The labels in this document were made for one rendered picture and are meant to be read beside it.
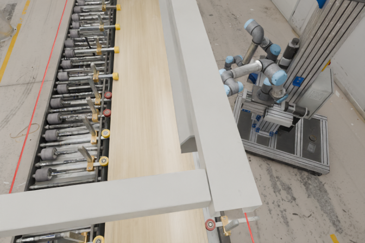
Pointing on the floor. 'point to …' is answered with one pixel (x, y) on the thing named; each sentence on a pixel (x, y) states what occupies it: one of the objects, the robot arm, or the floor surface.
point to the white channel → (196, 102)
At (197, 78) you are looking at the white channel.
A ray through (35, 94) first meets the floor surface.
